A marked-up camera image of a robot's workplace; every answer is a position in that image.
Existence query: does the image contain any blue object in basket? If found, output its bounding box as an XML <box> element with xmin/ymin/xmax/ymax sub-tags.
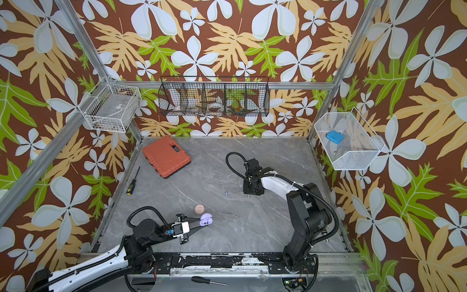
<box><xmin>325</xmin><ymin>131</ymin><xmax>344</xmax><ymax>144</ymax></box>

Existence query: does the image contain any black wire basket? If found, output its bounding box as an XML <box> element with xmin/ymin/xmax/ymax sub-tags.
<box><xmin>156</xmin><ymin>76</ymin><xmax>271</xmax><ymax>117</ymax></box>

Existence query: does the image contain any pink earbud charging case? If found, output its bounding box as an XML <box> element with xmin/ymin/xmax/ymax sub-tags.
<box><xmin>195</xmin><ymin>204</ymin><xmax>206</xmax><ymax>215</ymax></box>

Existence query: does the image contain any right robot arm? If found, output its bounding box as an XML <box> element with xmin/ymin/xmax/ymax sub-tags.
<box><xmin>226</xmin><ymin>152</ymin><xmax>339</xmax><ymax>271</ymax></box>

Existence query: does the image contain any red plastic tool case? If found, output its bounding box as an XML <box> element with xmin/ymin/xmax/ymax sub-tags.
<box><xmin>142</xmin><ymin>136</ymin><xmax>191</xmax><ymax>179</ymax></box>

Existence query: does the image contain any purple earbud charging case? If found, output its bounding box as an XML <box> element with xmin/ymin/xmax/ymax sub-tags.
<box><xmin>199</xmin><ymin>213</ymin><xmax>213</xmax><ymax>226</ymax></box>

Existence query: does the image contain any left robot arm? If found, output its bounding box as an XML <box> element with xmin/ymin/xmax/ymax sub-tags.
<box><xmin>26</xmin><ymin>206</ymin><xmax>213</xmax><ymax>292</ymax></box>

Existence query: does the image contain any white mesh basket right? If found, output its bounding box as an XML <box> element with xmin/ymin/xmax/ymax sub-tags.
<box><xmin>314</xmin><ymin>108</ymin><xmax>385</xmax><ymax>171</ymax></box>

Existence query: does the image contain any black screwdriver front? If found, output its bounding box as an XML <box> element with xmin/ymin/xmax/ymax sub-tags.
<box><xmin>191</xmin><ymin>276</ymin><xmax>227</xmax><ymax>287</ymax></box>

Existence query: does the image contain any white wire basket left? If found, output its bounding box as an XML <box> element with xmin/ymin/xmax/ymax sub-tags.
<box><xmin>80</xmin><ymin>79</ymin><xmax>142</xmax><ymax>133</ymax></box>

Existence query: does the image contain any black yellow screwdriver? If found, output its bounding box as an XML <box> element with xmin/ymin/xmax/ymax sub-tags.
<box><xmin>126</xmin><ymin>167</ymin><xmax>141</xmax><ymax>195</ymax></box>

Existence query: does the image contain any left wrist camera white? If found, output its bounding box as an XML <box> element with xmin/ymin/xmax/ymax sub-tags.
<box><xmin>171</xmin><ymin>221</ymin><xmax>190</xmax><ymax>238</ymax></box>

